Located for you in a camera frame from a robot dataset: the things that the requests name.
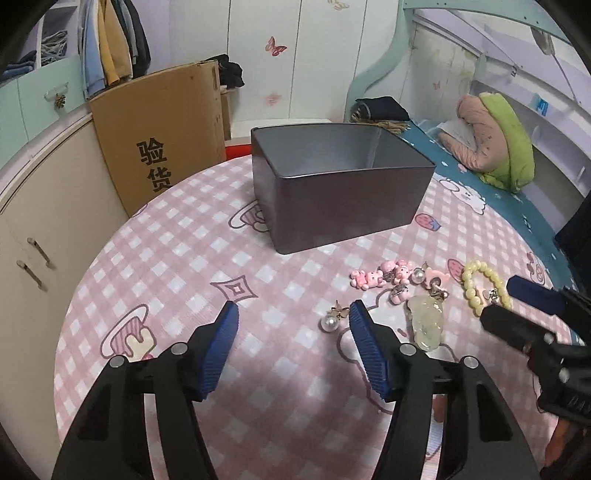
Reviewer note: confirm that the pearl bow charm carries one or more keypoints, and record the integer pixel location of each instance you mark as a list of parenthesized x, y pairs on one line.
[(334, 317)]

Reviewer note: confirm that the beige cabinet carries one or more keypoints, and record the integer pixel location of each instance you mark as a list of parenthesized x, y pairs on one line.
[(55, 217)]

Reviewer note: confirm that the pink bear charm keychain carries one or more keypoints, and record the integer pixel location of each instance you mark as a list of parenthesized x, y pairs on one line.
[(395, 274)]

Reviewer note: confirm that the teal drawer unit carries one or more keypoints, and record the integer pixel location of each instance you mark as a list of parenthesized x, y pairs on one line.
[(33, 102)]

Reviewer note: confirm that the white cubby shelf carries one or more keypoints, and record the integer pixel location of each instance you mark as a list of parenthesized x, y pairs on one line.
[(54, 37)]

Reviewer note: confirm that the pale jade pendant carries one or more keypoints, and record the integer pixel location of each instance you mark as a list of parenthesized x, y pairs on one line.
[(427, 320)]

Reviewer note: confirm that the hanging clothes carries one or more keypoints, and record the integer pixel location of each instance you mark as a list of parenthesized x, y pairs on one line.
[(113, 45)]

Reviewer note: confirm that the pink and green pillow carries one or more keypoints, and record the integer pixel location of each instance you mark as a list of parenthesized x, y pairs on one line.
[(503, 152)]

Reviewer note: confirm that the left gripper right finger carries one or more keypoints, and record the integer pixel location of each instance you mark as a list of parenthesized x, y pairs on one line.
[(481, 437)]

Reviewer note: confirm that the pink checkered tablecloth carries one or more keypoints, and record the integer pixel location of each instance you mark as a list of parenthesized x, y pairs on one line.
[(292, 403)]

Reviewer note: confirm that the teal bed frame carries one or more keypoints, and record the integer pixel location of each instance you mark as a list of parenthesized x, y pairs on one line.
[(529, 13)]

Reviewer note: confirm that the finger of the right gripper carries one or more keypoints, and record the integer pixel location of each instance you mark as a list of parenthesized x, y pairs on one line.
[(549, 301), (517, 331)]

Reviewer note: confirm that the right hand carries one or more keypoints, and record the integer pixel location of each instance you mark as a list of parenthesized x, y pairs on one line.
[(564, 432)]

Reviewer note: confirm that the dark metal tin box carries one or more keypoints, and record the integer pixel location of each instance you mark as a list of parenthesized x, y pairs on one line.
[(318, 184)]

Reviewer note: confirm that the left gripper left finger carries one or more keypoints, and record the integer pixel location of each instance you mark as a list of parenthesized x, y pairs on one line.
[(108, 436)]

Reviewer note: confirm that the pink star charm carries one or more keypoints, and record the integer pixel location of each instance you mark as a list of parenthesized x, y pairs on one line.
[(433, 280)]

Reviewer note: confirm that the folded dark clothes on bed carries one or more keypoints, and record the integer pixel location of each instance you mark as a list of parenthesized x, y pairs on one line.
[(384, 112)]

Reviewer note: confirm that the black clothes pile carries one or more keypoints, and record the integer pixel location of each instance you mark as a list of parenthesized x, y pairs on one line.
[(230, 73)]

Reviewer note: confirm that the tall cardboard box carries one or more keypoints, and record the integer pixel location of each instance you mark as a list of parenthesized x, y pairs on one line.
[(160, 129)]

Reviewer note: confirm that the red bench with white top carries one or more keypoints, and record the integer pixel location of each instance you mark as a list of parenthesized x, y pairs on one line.
[(240, 131)]

